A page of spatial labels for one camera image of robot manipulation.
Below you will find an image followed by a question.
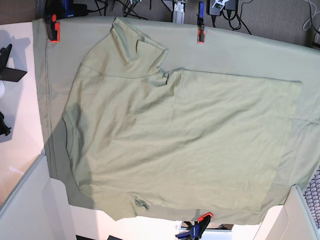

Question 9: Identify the black stand lower left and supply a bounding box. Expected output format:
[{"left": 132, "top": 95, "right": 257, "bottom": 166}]
[{"left": 0, "top": 112, "right": 11, "bottom": 136}]

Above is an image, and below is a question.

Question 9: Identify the green table cloth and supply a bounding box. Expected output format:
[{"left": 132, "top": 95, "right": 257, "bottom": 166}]
[{"left": 32, "top": 16, "right": 320, "bottom": 225}]

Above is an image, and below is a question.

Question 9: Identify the silver aluminium post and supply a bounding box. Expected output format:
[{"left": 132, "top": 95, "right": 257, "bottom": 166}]
[{"left": 172, "top": 0, "right": 186, "bottom": 24}]

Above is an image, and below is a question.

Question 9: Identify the blue orange clamp bottom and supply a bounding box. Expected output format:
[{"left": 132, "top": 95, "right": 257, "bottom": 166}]
[{"left": 175, "top": 212, "right": 213, "bottom": 240}]

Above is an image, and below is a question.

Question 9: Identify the black stand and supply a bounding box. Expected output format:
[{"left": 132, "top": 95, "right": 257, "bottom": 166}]
[
  {"left": 0, "top": 44, "right": 27, "bottom": 83},
  {"left": 0, "top": 112, "right": 11, "bottom": 136}
]

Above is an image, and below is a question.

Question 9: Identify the black stand upper left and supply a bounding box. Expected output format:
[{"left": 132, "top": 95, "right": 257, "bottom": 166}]
[{"left": 0, "top": 44, "right": 27, "bottom": 83}]

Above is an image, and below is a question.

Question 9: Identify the orange black clamp left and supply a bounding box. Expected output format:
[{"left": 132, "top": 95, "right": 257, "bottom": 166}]
[{"left": 44, "top": 14, "right": 60, "bottom": 43}]

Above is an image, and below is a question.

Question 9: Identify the light green T-shirt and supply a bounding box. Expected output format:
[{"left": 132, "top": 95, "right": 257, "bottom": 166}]
[{"left": 62, "top": 18, "right": 302, "bottom": 220}]

